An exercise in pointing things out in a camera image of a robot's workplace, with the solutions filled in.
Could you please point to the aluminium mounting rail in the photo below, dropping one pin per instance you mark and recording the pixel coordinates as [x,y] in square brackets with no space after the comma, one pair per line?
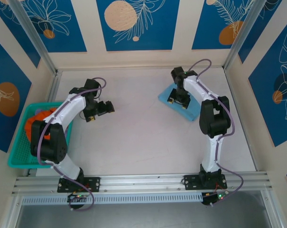
[143,183]

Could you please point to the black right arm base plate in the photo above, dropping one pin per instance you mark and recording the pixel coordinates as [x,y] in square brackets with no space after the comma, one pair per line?
[191,181]

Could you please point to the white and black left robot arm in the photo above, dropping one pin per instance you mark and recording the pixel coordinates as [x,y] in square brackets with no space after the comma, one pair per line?
[67,111]

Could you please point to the aluminium side rail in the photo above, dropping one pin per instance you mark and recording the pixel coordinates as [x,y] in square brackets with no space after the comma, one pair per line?
[53,88]

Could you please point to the light blue t-shirt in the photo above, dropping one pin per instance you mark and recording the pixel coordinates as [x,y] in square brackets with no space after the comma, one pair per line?
[193,111]

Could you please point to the aluminium frame post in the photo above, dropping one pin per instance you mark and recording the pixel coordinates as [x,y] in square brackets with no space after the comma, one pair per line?
[248,26]
[28,26]

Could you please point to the blue floral wall panel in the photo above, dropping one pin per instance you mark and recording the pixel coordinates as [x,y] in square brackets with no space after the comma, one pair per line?
[209,23]
[157,23]
[58,23]
[15,26]
[264,107]
[269,21]
[1,71]

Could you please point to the orange t-shirt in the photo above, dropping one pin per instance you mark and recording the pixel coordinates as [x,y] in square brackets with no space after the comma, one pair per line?
[42,116]

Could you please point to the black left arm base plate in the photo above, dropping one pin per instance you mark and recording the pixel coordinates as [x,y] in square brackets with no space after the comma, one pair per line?
[93,184]

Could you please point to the teal plastic basket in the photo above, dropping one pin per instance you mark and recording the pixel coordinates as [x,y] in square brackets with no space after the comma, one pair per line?
[17,152]

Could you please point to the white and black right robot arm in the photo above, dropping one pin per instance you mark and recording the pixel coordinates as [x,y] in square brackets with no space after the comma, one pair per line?
[212,154]

